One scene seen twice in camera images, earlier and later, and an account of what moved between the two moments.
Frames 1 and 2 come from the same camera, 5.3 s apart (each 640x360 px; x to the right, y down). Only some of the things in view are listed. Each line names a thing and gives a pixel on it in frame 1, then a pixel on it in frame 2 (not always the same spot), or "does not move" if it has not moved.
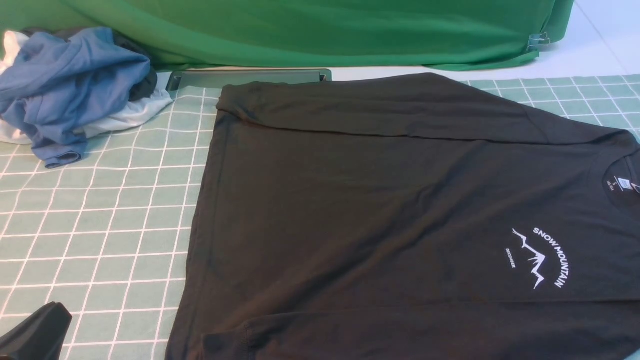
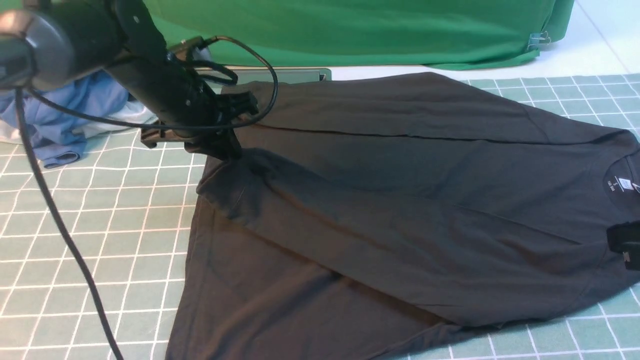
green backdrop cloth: [315, 35] does not move
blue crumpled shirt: [57, 91] does not move
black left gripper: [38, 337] to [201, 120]
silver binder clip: [535, 40] does not move
